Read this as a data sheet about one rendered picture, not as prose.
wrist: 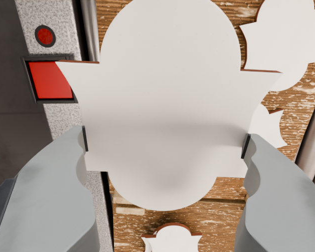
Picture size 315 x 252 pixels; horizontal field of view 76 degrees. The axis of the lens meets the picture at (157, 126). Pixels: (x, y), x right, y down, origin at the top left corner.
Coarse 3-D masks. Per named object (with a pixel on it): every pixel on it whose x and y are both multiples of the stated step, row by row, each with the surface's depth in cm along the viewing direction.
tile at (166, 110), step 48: (144, 0) 9; (192, 0) 9; (144, 48) 10; (192, 48) 10; (96, 96) 11; (144, 96) 11; (192, 96) 11; (240, 96) 11; (96, 144) 13; (144, 144) 13; (192, 144) 12; (240, 144) 12; (144, 192) 14; (192, 192) 14
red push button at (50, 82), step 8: (32, 64) 32; (40, 64) 32; (48, 64) 31; (56, 64) 31; (32, 72) 32; (40, 72) 32; (48, 72) 32; (56, 72) 32; (40, 80) 33; (48, 80) 33; (56, 80) 33; (64, 80) 33; (40, 88) 33; (48, 88) 33; (56, 88) 33; (64, 88) 33; (40, 96) 34; (48, 96) 34; (56, 96) 34; (64, 96) 34; (72, 96) 34
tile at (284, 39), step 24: (264, 0) 26; (288, 0) 26; (312, 0) 26; (264, 24) 27; (288, 24) 27; (312, 24) 27; (264, 48) 29; (288, 48) 29; (312, 48) 29; (288, 72) 30
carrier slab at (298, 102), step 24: (96, 0) 27; (120, 0) 27; (216, 0) 27; (240, 0) 27; (240, 24) 28; (240, 48) 29; (312, 72) 31; (264, 96) 33; (288, 96) 32; (312, 96) 32; (288, 120) 34; (288, 144) 36; (216, 192) 41; (240, 192) 41
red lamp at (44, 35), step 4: (44, 28) 31; (40, 32) 31; (44, 32) 31; (48, 32) 31; (40, 36) 31; (44, 36) 31; (48, 36) 31; (40, 40) 31; (44, 40) 31; (48, 40) 31
